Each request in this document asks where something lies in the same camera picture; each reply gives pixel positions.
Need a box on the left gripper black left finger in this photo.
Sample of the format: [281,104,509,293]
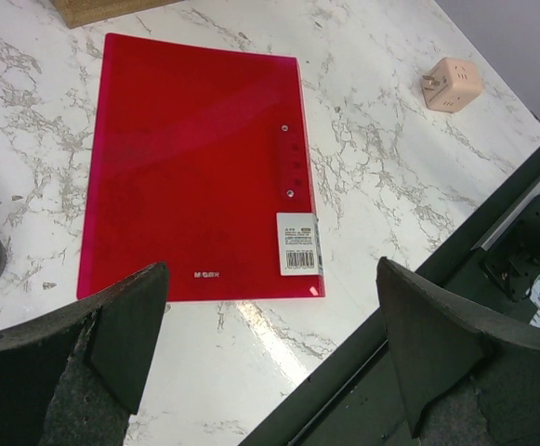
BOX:
[0,263,169,445]

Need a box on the red plastic folder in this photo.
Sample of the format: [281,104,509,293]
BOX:
[77,33,325,302]

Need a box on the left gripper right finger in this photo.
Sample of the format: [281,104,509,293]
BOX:
[376,257,540,445]

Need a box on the pink cube power adapter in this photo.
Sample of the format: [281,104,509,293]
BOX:
[420,57,483,113]

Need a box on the jute canvas tote bag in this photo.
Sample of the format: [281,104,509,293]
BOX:
[51,0,178,29]

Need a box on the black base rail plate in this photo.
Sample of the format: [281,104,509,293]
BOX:
[245,147,540,445]

